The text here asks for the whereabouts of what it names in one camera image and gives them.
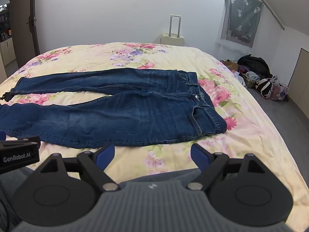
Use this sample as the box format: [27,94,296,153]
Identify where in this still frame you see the cream suitcase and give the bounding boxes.
[159,14,186,46]

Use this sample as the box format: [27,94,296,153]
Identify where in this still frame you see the grey cloth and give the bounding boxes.
[0,168,202,232]

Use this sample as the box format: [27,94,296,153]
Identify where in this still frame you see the blue denim pants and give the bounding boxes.
[0,68,228,149]

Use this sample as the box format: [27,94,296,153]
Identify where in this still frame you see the shelf cabinet with items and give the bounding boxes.
[0,0,18,69]

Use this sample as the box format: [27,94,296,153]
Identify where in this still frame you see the grey printed curtain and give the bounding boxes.
[221,0,264,47]

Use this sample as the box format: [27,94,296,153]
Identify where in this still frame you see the light wooden cabinet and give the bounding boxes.
[287,47,309,116]

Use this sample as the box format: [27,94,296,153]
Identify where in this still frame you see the box of clothes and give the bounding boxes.
[242,71,261,89]

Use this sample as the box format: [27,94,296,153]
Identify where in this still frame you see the wall pipe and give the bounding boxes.
[239,0,286,31]

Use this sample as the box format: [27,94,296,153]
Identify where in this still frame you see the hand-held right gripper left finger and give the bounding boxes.
[36,143,121,192]

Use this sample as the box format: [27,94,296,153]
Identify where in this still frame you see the pink bag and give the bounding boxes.
[270,76,289,101]

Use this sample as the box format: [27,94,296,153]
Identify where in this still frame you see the striped black white bag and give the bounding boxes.
[255,78,275,99]

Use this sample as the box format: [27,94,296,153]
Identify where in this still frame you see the floral yellow bed blanket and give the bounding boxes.
[0,42,305,223]

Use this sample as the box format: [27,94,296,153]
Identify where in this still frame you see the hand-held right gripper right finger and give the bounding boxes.
[188,143,274,192]

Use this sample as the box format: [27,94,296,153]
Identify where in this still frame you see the brown wooden door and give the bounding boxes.
[13,0,40,56]

